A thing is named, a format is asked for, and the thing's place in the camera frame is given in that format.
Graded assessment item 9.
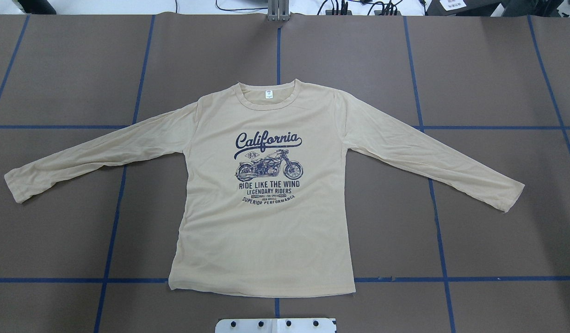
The black cable on table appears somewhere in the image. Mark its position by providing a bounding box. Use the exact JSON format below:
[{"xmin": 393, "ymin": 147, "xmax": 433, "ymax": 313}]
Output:
[{"xmin": 215, "ymin": 0, "xmax": 268, "ymax": 12}]

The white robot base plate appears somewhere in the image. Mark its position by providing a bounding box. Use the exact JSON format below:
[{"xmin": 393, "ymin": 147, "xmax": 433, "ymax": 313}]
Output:
[{"xmin": 215, "ymin": 318, "xmax": 337, "ymax": 333}]

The black power strip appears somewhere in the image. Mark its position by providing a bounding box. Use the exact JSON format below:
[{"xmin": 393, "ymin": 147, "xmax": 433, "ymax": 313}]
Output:
[{"xmin": 317, "ymin": 0, "xmax": 403, "ymax": 16}]

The beige long-sleeve printed shirt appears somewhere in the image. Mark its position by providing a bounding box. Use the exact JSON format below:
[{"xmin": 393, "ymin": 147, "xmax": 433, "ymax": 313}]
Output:
[{"xmin": 4, "ymin": 80, "xmax": 524, "ymax": 298}]

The grey aluminium frame post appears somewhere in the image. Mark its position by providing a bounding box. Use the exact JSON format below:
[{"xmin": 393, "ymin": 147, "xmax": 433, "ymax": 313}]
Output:
[{"xmin": 267, "ymin": 0, "xmax": 291, "ymax": 22}]

